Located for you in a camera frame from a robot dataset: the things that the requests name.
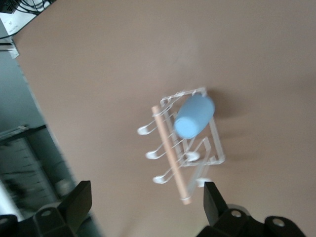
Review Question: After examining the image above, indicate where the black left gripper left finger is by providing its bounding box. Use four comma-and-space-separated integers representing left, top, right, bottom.
33, 180, 92, 237

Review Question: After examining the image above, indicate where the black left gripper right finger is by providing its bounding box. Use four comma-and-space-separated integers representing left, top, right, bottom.
197, 181, 262, 237

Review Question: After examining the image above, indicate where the blue plastic cup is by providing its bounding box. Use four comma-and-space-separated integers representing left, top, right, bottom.
173, 95, 215, 140

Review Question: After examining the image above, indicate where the grey drawer cabinet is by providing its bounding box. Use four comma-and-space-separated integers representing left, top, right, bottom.
0, 124, 72, 205

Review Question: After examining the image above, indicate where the brown table cover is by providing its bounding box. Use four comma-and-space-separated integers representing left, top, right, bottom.
13, 0, 316, 237

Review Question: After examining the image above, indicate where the black power strip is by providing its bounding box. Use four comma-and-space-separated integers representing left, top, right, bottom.
0, 0, 18, 14

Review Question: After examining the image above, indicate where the white wire cup holder rack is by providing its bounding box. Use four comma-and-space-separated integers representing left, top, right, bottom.
136, 86, 226, 206

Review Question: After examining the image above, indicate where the black cable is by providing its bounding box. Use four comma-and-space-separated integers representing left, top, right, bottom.
14, 0, 57, 16

